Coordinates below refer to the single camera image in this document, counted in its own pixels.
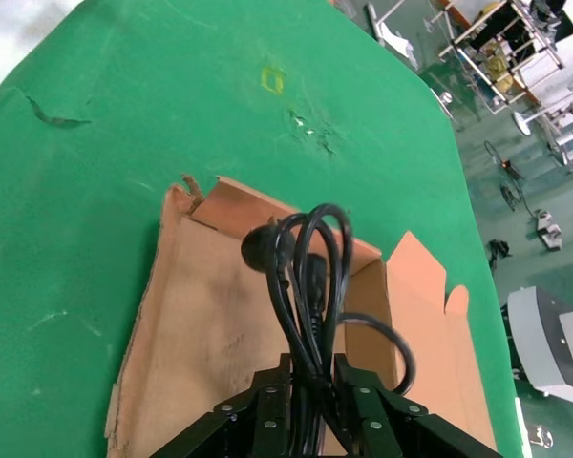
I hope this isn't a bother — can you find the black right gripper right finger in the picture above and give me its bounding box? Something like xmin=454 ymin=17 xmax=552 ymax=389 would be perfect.
xmin=332 ymin=352 xmax=502 ymax=458

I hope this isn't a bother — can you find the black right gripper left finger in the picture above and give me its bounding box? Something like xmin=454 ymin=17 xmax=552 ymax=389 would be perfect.
xmin=150 ymin=352 xmax=295 ymax=458

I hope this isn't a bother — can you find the black power cord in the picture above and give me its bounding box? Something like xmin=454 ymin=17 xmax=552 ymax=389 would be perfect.
xmin=240 ymin=202 xmax=417 ymax=458

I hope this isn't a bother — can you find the open cardboard box torn rim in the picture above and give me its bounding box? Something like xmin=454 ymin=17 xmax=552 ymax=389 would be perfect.
xmin=104 ymin=174 xmax=502 ymax=458

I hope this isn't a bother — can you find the tall white mobile robot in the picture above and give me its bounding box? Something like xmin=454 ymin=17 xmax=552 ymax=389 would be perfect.
xmin=504 ymin=284 xmax=573 ymax=406

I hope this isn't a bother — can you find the small black floor object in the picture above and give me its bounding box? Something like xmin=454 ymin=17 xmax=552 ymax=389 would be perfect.
xmin=485 ymin=238 xmax=513 ymax=271

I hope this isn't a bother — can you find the white device on floor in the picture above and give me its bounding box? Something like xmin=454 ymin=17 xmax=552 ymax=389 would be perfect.
xmin=534 ymin=208 xmax=564 ymax=253

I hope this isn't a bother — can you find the small white scrap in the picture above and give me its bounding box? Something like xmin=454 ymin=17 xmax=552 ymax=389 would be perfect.
xmin=290 ymin=114 xmax=316 ymax=137

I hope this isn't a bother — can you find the green table cloth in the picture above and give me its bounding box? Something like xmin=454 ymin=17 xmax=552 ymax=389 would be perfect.
xmin=0 ymin=0 xmax=520 ymax=458

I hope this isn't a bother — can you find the round base stand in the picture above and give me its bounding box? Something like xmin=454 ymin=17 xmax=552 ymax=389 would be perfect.
xmin=511 ymin=112 xmax=532 ymax=138

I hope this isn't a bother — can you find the silver round stand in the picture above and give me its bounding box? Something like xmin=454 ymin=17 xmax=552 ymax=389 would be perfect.
xmin=436 ymin=90 xmax=455 ymax=120

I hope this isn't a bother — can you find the white stand with paper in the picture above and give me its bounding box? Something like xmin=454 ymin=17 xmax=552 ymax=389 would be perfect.
xmin=366 ymin=0 xmax=419 ymax=68

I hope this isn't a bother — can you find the white tube shelf rack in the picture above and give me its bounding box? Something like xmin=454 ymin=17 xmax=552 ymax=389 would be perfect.
xmin=437 ymin=0 xmax=573 ymax=107

